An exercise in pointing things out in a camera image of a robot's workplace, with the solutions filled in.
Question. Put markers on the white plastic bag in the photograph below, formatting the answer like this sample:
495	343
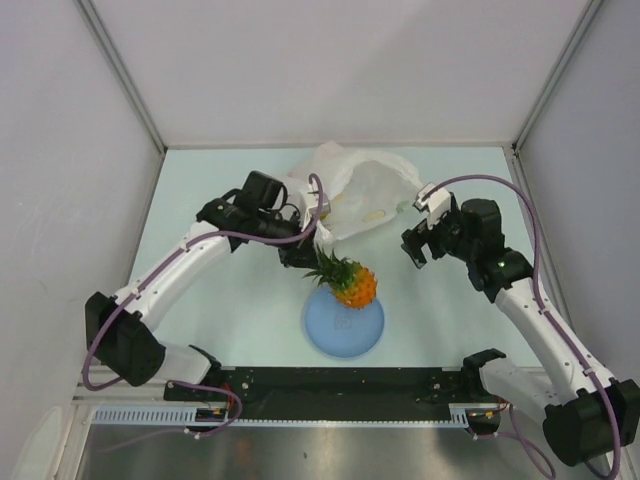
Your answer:
365	188

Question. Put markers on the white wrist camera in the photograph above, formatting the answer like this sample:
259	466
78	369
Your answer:
434	202
312	203

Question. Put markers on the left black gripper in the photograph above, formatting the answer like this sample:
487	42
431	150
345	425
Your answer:
300	254

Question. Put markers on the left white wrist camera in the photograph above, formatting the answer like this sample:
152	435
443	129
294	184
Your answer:
312	203

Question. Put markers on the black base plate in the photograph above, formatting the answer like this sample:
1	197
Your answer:
310	394

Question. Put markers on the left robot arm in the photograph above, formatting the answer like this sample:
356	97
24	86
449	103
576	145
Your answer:
120	327

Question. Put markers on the fake pineapple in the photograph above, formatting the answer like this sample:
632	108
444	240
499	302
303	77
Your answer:
352	284

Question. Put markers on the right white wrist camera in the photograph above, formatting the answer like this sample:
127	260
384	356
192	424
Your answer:
434	202

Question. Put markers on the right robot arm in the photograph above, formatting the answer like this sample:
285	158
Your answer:
583	409

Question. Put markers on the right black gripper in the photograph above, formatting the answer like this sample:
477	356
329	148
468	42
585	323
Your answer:
414	239

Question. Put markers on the blue plastic plate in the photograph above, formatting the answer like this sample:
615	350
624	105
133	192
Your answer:
340	331

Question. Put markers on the aluminium frame rail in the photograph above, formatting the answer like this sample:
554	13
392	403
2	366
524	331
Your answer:
152	393

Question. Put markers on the white slotted cable duct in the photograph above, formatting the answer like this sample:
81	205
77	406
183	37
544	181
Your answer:
207	417

